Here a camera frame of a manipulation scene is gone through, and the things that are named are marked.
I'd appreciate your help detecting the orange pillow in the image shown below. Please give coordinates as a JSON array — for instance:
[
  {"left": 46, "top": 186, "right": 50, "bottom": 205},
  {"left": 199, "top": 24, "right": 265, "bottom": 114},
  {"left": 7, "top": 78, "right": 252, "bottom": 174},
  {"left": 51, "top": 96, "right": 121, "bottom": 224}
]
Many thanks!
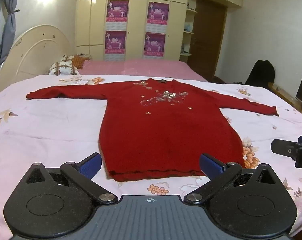
[{"left": 72, "top": 54, "right": 92, "bottom": 69}]

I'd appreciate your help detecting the black backpack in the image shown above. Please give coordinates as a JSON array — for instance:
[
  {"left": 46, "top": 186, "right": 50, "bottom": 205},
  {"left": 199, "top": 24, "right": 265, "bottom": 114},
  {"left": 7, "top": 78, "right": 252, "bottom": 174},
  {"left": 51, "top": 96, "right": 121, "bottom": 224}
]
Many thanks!
[{"left": 244, "top": 60, "right": 275, "bottom": 88}]

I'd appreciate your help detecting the cream wardrobe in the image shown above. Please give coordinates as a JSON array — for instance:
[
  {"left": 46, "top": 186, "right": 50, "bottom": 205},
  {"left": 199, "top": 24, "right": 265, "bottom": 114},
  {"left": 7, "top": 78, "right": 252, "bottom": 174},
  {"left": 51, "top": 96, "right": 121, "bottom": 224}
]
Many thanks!
[{"left": 76, "top": 0, "right": 197, "bottom": 62}]

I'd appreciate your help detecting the pink bedsheet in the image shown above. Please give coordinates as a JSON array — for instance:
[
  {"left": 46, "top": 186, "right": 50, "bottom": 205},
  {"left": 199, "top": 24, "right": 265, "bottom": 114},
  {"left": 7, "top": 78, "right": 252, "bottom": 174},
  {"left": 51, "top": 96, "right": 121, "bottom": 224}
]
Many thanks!
[{"left": 77, "top": 59, "right": 209, "bottom": 82}]

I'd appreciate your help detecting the purple wall poster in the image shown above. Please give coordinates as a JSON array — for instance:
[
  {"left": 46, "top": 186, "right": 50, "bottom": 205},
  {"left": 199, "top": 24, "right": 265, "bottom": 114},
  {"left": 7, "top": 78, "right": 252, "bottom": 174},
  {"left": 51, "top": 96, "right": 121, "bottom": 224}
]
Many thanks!
[
  {"left": 106, "top": 0, "right": 129, "bottom": 30},
  {"left": 146, "top": 2, "right": 170, "bottom": 33},
  {"left": 105, "top": 31, "right": 126, "bottom": 61},
  {"left": 143, "top": 32, "right": 166, "bottom": 61}
]

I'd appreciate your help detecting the floral white bedsheet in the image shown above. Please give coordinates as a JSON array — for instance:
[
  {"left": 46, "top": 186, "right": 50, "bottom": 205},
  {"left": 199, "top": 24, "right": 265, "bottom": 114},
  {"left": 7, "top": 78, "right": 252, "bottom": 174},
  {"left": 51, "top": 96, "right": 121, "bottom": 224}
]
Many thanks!
[{"left": 0, "top": 74, "right": 302, "bottom": 240}]

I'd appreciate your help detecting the red sequined sweater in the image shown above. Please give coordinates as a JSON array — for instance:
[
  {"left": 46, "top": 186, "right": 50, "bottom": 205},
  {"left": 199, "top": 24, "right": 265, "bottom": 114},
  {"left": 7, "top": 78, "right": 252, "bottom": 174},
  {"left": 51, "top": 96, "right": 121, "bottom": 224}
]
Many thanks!
[{"left": 26, "top": 78, "right": 279, "bottom": 182}]

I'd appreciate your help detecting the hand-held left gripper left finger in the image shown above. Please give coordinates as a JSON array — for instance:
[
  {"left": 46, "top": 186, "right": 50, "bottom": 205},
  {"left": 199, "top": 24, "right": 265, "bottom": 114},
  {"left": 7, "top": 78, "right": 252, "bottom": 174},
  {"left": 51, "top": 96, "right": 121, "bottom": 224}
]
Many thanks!
[{"left": 25, "top": 152, "right": 118, "bottom": 204}]

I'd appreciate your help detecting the brown wooden door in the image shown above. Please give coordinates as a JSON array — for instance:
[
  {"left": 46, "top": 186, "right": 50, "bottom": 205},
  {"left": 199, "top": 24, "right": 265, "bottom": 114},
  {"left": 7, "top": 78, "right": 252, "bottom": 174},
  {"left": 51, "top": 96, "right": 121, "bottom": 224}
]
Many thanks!
[{"left": 188, "top": 0, "right": 227, "bottom": 81}]

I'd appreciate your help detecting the grey blue curtain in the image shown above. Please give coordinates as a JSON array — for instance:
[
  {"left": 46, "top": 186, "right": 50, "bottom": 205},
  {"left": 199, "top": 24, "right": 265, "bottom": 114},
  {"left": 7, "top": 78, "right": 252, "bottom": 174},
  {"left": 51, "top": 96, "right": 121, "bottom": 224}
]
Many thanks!
[{"left": 0, "top": 0, "right": 22, "bottom": 64}]

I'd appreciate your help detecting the cream arched headboard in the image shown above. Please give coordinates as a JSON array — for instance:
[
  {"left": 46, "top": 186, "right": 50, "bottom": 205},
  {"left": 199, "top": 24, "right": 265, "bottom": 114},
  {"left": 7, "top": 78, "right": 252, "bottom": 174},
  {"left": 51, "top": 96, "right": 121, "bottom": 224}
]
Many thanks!
[{"left": 0, "top": 25, "right": 71, "bottom": 98}]

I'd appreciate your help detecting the cream open shelf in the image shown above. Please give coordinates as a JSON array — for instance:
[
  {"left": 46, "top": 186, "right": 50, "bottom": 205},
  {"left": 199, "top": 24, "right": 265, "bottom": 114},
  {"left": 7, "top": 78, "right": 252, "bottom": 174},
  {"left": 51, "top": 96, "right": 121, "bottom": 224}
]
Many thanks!
[{"left": 180, "top": 2, "right": 198, "bottom": 56}]

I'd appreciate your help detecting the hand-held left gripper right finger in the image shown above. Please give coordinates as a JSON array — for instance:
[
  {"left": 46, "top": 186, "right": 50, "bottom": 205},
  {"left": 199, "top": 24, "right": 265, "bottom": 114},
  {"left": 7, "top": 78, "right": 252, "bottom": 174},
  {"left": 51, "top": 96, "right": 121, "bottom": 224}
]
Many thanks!
[{"left": 184, "top": 153, "right": 278, "bottom": 204}]

